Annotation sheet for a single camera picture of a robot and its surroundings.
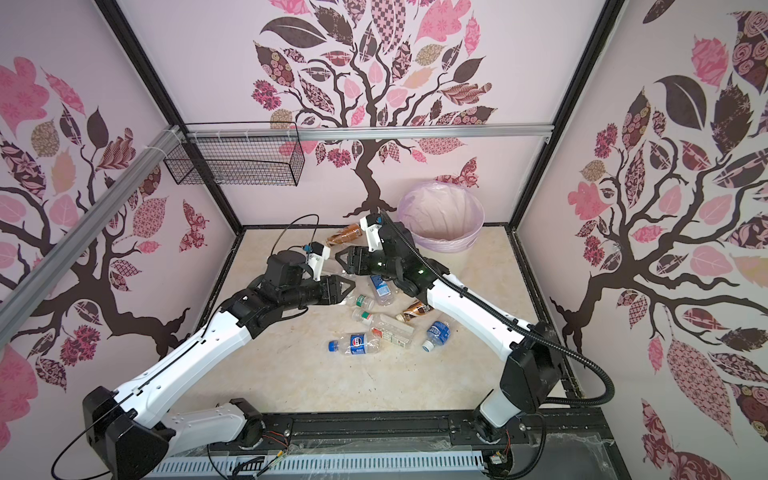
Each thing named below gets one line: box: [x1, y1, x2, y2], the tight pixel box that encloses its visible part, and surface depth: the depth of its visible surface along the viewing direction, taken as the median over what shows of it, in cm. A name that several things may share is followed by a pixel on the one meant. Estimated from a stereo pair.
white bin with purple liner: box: [398, 180, 485, 253], surface depth 96 cm
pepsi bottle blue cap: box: [328, 333, 383, 355], surface depth 87 cm
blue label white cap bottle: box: [422, 321, 451, 353], surface depth 87 cm
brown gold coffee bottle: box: [395, 300, 434, 322], surface depth 94 cm
